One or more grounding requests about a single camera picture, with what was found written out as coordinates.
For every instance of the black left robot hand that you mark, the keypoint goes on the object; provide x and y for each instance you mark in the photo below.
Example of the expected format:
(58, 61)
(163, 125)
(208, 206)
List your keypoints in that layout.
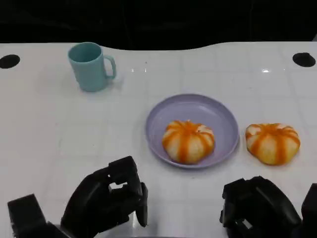
(99, 198)

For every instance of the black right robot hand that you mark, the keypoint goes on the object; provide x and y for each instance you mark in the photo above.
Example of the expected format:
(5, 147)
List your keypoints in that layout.
(262, 208)

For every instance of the orange white toy bread roll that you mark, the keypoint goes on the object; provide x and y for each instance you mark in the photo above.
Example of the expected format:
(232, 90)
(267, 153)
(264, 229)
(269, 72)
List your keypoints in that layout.
(272, 145)
(188, 143)

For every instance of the lilac plate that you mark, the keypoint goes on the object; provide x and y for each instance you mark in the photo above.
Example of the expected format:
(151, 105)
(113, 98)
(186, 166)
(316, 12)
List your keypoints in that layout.
(193, 109)

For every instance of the pale green mug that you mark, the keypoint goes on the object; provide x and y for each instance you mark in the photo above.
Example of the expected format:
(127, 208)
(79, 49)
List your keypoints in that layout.
(89, 72)

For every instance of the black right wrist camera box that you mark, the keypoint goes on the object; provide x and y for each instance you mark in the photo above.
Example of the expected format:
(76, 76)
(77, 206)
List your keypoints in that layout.
(310, 203)

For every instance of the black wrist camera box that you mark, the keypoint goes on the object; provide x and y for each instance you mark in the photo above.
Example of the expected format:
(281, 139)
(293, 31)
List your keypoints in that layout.
(24, 218)
(310, 203)

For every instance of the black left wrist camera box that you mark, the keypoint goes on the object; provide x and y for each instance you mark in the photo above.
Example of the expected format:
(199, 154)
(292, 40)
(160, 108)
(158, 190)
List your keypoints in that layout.
(24, 218)

